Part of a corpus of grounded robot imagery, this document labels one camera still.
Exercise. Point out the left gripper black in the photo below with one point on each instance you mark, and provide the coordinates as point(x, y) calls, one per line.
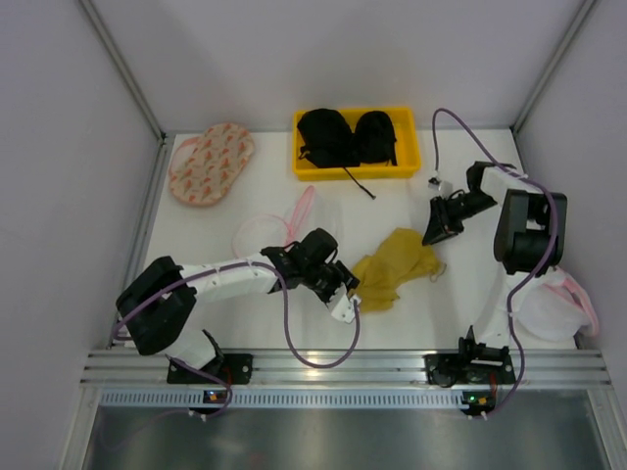
point(338, 280)

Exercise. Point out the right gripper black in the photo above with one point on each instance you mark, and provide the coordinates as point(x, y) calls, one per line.
point(452, 215)

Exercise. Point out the yellow bra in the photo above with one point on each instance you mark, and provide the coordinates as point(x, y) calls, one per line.
point(400, 258)

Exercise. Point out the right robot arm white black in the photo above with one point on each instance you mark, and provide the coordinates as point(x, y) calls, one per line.
point(528, 241)

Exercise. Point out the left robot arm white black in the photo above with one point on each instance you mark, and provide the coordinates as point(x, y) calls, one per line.
point(154, 309)

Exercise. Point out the black bra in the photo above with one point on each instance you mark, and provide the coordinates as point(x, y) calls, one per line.
point(330, 142)

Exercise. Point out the patterned beige laundry bag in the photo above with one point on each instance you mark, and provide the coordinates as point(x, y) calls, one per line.
point(203, 168)

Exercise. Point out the yellow plastic bin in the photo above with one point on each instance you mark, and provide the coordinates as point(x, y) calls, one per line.
point(408, 154)

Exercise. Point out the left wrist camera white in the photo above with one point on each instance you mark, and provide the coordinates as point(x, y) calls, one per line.
point(342, 306)

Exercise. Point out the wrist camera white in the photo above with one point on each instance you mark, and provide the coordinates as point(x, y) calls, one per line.
point(439, 187)
point(342, 306)

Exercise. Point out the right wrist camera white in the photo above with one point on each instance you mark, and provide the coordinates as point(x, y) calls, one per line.
point(439, 187)

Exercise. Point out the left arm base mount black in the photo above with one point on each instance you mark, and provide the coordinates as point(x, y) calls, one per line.
point(233, 368)

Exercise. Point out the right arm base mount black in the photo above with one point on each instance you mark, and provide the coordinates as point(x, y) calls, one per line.
point(485, 368)

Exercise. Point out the aluminium rail front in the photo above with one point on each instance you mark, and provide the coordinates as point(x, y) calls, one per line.
point(544, 369)

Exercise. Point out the slotted cable duct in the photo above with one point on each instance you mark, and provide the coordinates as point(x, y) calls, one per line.
point(296, 398)

